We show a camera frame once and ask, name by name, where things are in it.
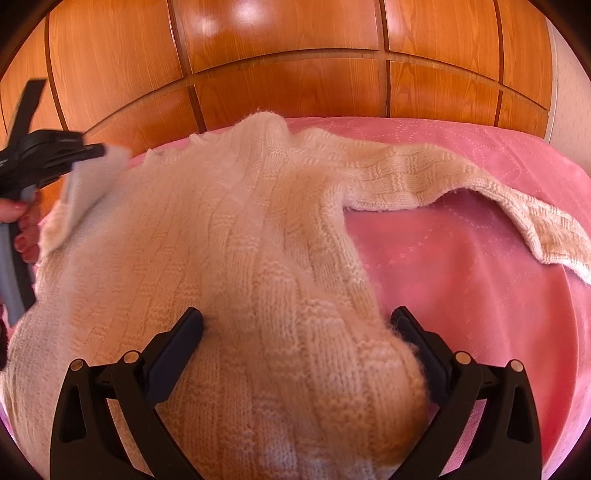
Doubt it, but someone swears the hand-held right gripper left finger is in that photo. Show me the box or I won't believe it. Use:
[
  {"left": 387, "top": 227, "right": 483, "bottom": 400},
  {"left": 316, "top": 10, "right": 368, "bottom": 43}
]
[{"left": 50, "top": 307, "right": 205, "bottom": 480}]

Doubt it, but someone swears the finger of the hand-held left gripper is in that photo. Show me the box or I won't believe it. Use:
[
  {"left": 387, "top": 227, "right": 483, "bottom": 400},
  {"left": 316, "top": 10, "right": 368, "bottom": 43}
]
[{"left": 28, "top": 130, "right": 106, "bottom": 186}]

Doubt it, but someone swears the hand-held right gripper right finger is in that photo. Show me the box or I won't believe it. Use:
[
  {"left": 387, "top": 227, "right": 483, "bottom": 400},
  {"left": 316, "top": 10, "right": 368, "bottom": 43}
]
[{"left": 390, "top": 306, "right": 542, "bottom": 480}]

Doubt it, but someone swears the cream knitted sweater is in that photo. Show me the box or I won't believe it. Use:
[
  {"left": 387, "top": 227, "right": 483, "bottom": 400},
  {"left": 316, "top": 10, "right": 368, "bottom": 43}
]
[{"left": 0, "top": 111, "right": 591, "bottom": 480}]

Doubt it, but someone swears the person's left hand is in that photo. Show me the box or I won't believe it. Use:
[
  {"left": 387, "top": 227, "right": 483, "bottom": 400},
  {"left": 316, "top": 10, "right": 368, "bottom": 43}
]
[{"left": 0, "top": 200, "right": 41, "bottom": 265}]

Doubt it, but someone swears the pink bedspread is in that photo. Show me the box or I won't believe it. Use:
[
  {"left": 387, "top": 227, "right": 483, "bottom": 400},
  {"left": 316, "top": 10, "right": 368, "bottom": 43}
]
[{"left": 0, "top": 115, "right": 591, "bottom": 480}]

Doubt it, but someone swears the wooden panelled wardrobe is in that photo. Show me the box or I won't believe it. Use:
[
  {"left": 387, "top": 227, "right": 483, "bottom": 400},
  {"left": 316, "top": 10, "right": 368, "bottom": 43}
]
[{"left": 0, "top": 0, "right": 561, "bottom": 160}]

